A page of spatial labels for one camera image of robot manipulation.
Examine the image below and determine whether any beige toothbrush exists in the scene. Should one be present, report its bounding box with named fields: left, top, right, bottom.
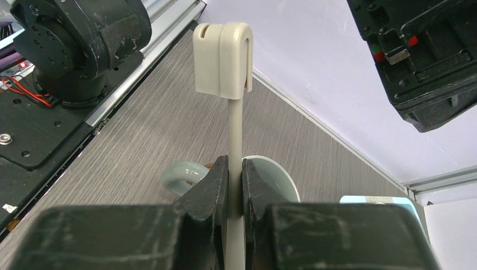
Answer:
left=193, top=22, right=254, bottom=269

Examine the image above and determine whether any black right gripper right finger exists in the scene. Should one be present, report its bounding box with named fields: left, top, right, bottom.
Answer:
left=242, top=160, right=440, bottom=269

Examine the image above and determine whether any light blue perforated basket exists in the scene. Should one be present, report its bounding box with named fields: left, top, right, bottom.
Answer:
left=339, top=195, right=426, bottom=233

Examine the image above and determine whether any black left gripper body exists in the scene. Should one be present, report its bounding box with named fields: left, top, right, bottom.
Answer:
left=348, top=0, right=476, bottom=133

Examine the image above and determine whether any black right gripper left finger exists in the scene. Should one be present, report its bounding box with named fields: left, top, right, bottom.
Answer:
left=9, top=156, right=228, bottom=269

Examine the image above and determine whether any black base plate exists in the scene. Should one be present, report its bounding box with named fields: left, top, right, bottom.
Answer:
left=1, top=88, right=96, bottom=232

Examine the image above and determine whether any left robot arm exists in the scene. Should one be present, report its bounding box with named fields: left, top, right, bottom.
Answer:
left=10, top=1, right=476, bottom=133

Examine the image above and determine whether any grey-green mug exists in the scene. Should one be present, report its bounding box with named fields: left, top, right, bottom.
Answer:
left=160, top=155, right=300, bottom=203

